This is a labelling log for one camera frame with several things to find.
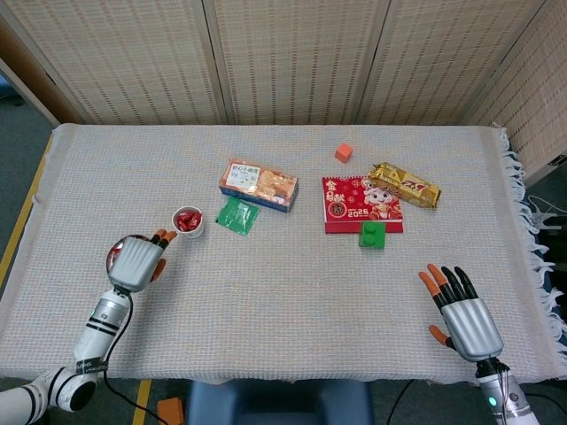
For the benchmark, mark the small orange cube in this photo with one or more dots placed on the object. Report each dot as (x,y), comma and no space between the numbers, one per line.
(343,152)

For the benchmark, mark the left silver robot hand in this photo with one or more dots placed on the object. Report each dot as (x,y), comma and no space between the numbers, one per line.
(135,263)

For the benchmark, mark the green toy building block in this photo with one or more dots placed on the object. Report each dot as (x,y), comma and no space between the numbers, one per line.
(372,237)

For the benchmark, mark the orange block on floor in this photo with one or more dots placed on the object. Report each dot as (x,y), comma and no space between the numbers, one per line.
(173,409)

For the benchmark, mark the orange and blue cookie box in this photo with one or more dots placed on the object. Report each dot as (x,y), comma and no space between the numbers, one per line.
(261,183)

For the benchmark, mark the green foil sachet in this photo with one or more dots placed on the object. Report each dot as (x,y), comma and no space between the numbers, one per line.
(237,217)

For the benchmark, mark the white woven tablecloth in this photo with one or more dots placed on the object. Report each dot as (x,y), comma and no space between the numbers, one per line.
(288,301)

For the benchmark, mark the red candy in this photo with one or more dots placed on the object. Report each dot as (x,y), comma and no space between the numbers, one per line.
(182,226)
(182,215)
(192,226)
(194,218)
(115,253)

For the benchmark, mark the gold biscuit packet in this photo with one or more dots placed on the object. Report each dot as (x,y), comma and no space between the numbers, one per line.
(407,186)

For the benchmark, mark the woven rattan screen panel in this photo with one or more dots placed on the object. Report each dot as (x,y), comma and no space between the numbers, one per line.
(301,62)
(133,62)
(540,88)
(434,62)

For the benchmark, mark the blue padded chair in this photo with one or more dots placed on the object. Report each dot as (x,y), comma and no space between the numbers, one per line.
(279,403)

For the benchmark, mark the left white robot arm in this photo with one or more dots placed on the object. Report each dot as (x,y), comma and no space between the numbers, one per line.
(102,323)

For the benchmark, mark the red desk calendar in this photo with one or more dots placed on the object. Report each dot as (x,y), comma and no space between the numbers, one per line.
(345,199)

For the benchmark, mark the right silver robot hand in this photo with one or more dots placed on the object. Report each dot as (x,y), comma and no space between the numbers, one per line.
(471,329)

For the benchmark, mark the white paper cup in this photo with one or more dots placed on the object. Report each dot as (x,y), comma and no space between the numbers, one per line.
(195,232)

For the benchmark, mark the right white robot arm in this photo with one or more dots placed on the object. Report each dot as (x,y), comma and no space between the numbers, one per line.
(509,407)

